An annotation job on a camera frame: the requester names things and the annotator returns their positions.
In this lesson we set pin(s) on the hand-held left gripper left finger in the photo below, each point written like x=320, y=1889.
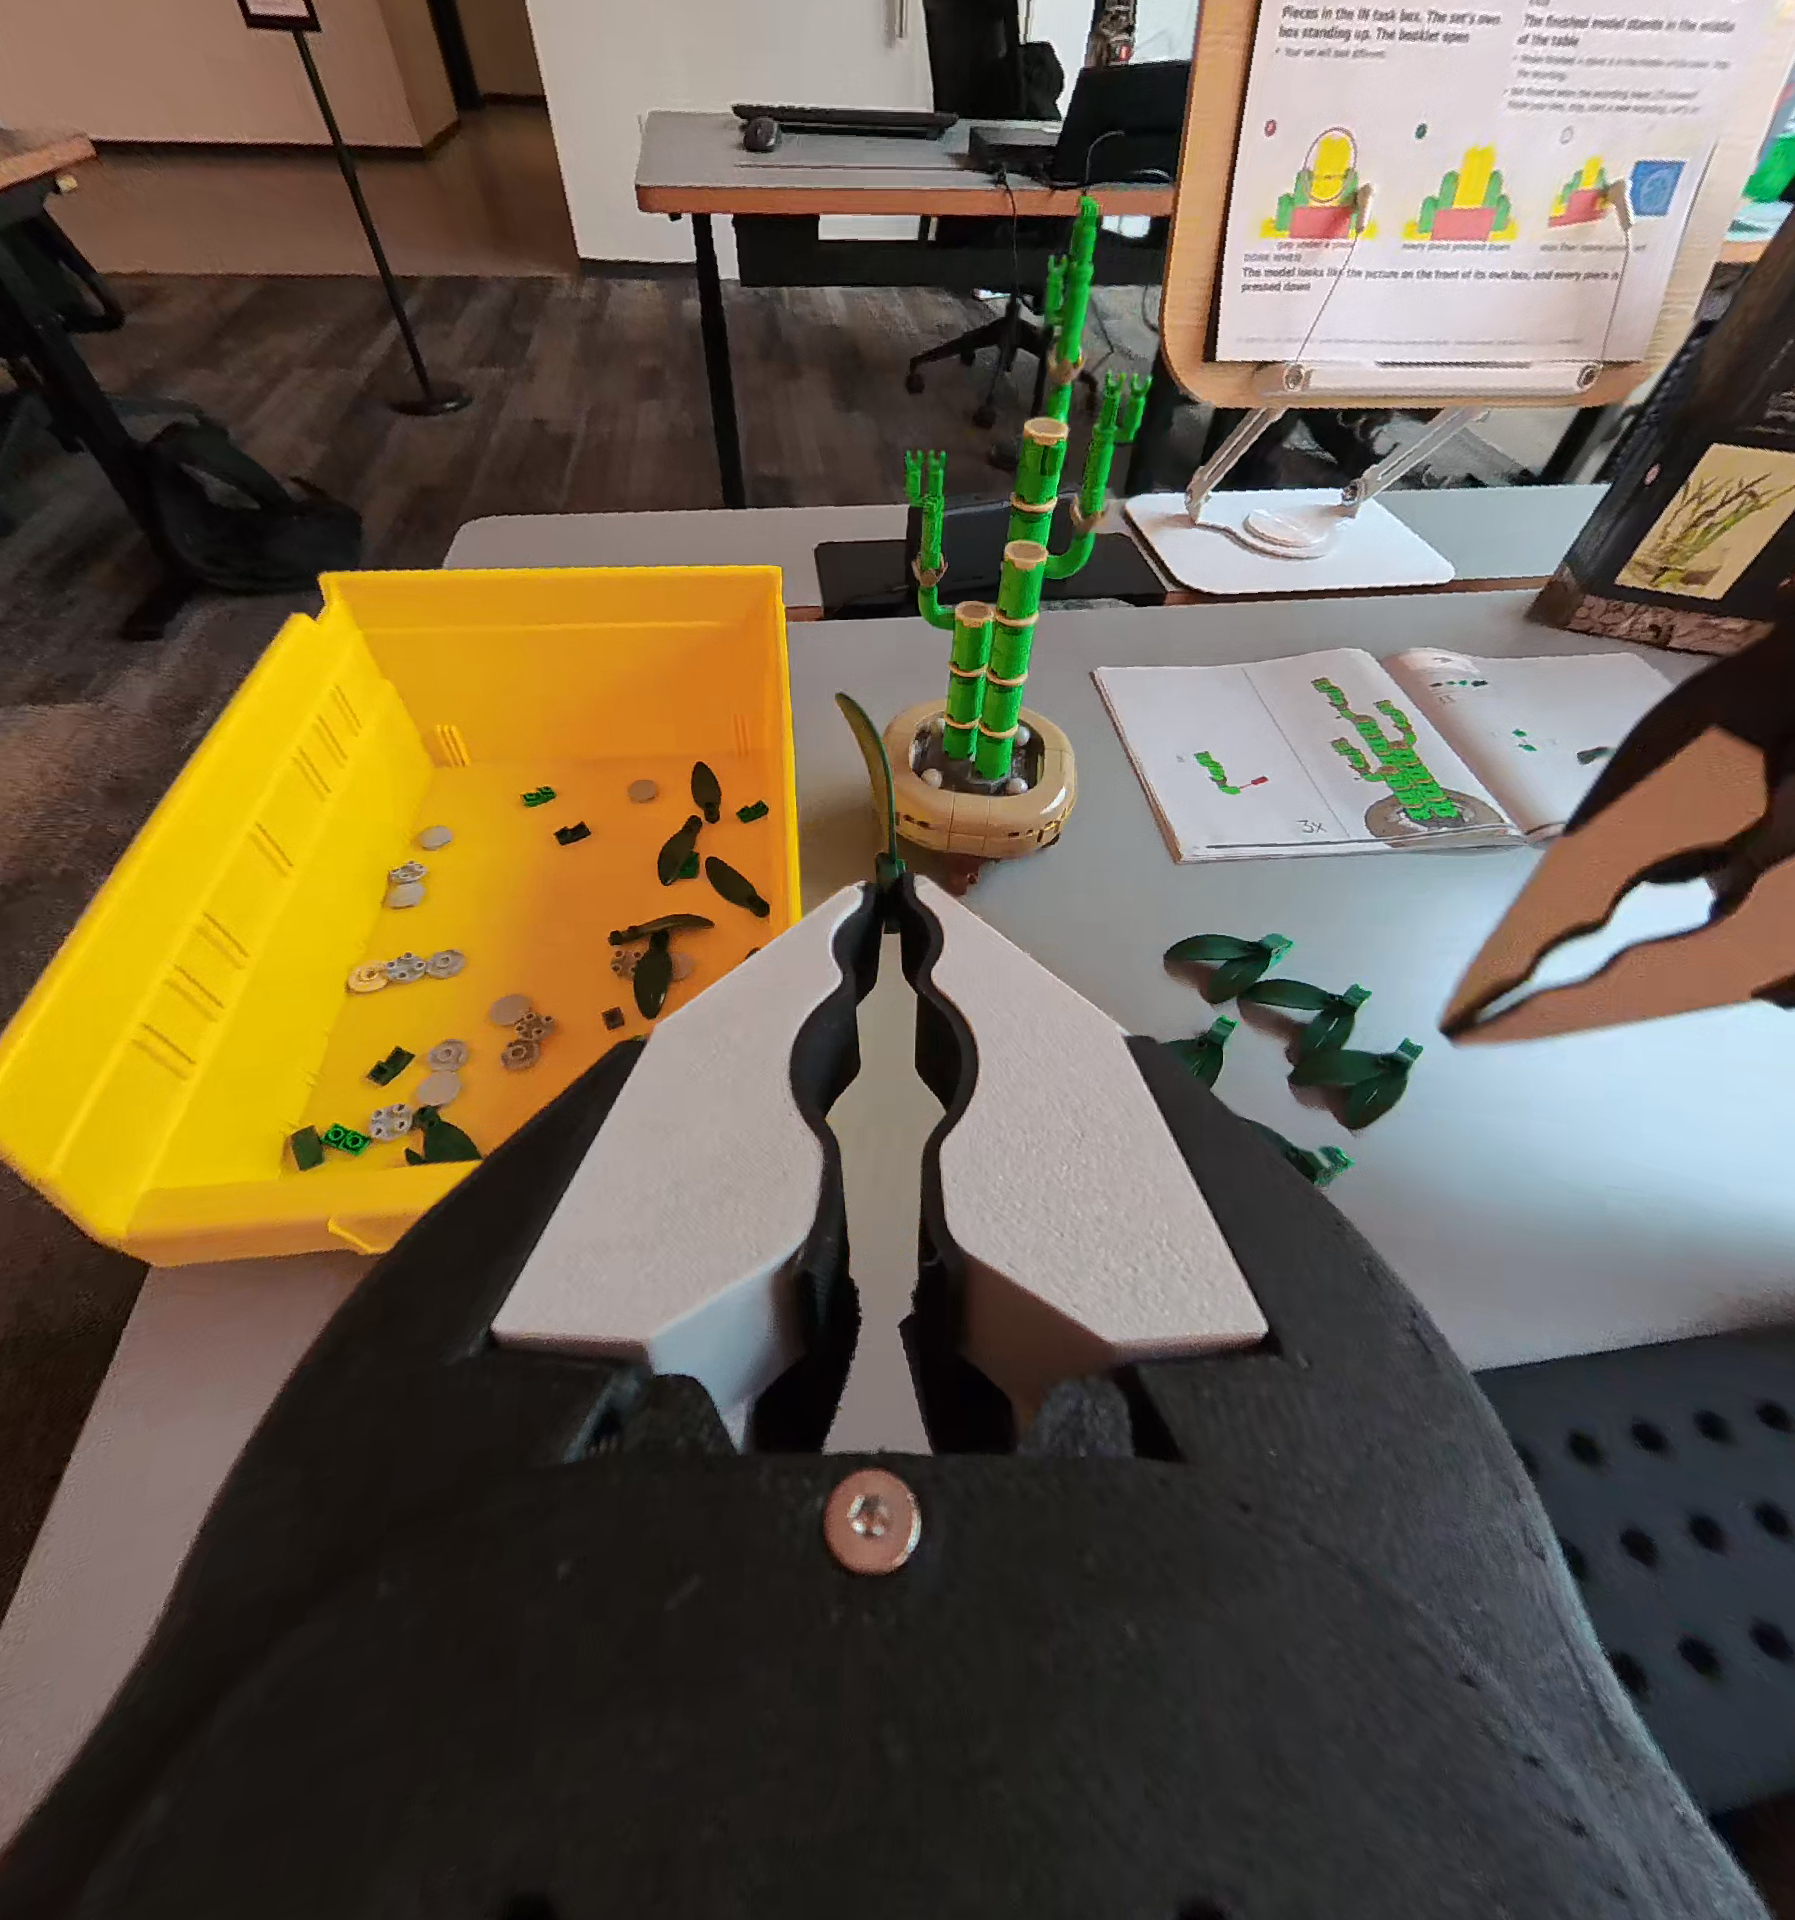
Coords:
x=672, y=1172

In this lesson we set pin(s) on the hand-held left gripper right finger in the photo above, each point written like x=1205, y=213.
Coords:
x=1094, y=1185

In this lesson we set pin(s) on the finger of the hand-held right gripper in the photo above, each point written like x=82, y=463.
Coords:
x=1737, y=736
x=1782, y=951

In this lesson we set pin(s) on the dark green lego leaf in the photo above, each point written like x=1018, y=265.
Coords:
x=870, y=759

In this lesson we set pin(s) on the yellow plastic bin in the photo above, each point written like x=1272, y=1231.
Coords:
x=239, y=901

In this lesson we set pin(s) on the green lego leaf assembly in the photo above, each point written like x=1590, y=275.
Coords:
x=1205, y=1052
x=1225, y=958
x=1312, y=1160
x=1327, y=1008
x=1365, y=1086

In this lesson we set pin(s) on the black lego set box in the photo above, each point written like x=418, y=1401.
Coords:
x=1737, y=388

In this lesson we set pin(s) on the loose lego pieces in bin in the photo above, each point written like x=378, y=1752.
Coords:
x=405, y=891

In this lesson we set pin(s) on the lego instruction booklet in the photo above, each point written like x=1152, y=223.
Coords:
x=1290, y=750

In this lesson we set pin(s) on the green lego bamboo model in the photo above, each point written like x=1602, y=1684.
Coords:
x=1011, y=630

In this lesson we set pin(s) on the black perforated pad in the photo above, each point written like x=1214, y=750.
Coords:
x=1665, y=1474

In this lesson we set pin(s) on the black flat device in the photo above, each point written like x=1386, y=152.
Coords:
x=866, y=575

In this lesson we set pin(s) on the printed task sheet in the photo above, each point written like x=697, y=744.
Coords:
x=1439, y=89

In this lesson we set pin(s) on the wooden document stand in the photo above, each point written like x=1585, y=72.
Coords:
x=1188, y=227

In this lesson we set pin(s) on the black backpack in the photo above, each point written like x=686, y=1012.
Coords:
x=239, y=508

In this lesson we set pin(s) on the black office chair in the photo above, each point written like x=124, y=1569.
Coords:
x=989, y=338

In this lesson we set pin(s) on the black laptop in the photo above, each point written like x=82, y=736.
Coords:
x=1122, y=118

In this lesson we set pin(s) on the grey office desk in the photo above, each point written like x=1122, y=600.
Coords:
x=838, y=179

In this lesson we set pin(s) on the black keyboard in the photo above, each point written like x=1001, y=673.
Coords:
x=838, y=118

